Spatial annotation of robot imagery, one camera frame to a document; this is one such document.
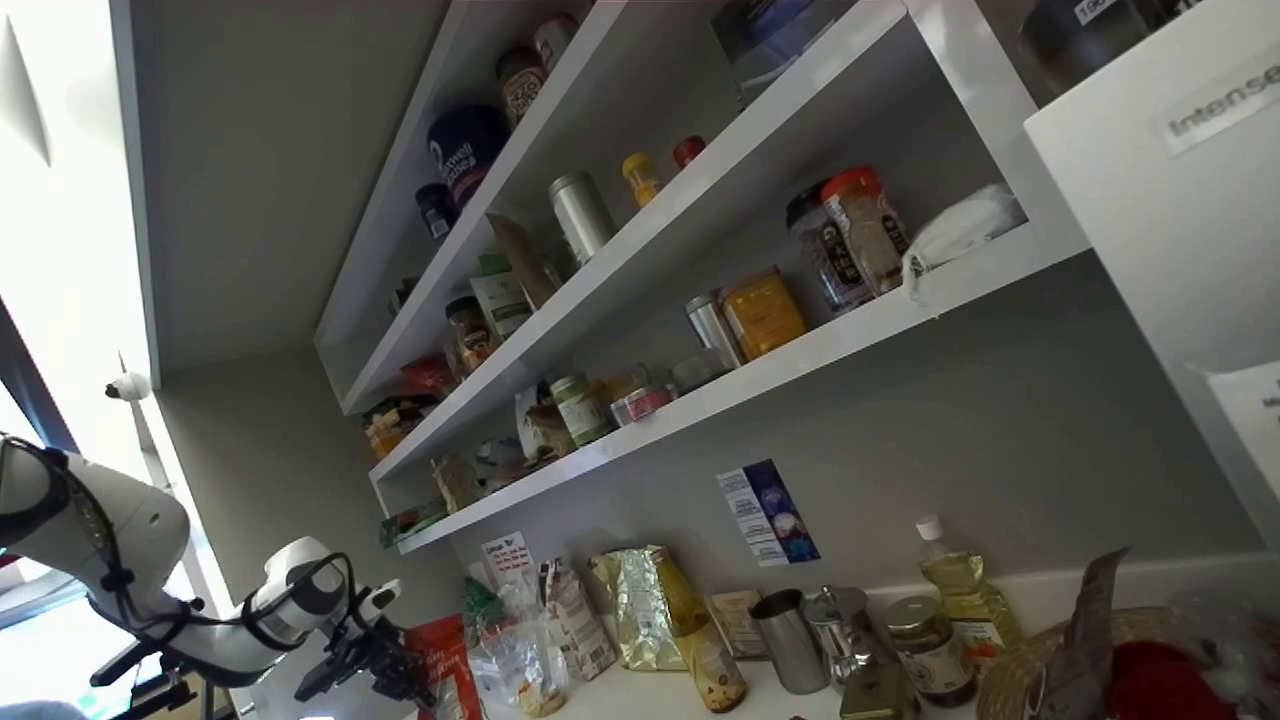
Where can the silver can middle shelf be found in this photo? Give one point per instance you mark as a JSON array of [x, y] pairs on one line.
[[582, 214]]

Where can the red lid spice jar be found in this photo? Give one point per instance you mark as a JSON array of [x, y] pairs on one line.
[[871, 225]]

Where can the blue bag top shelf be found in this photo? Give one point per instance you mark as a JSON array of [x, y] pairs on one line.
[[467, 145]]

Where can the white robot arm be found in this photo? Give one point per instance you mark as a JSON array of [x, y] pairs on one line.
[[122, 539]]

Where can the steel cup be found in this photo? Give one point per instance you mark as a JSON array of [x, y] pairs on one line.
[[790, 643]]

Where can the orange coffee packet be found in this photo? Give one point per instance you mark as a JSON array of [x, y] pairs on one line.
[[441, 653]]

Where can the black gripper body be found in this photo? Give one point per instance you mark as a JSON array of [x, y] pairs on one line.
[[376, 653]]

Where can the blue white wall card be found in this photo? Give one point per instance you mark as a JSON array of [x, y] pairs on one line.
[[767, 518]]

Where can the oil bottle yellow liquid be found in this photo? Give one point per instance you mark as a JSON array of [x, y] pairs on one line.
[[967, 592]]

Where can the green lid jar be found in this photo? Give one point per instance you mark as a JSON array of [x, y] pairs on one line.
[[582, 410]]

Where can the white cloth on shelf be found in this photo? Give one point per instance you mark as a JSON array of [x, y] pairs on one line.
[[960, 231]]

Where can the white shelf unit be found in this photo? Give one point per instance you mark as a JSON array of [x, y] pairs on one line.
[[930, 90]]

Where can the orange box on shelf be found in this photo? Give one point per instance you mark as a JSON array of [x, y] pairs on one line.
[[761, 312]]

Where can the glass jar on counter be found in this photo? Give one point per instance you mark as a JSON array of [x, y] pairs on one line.
[[930, 649]]

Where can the gold foil bag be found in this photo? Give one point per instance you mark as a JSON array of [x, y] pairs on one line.
[[650, 607]]

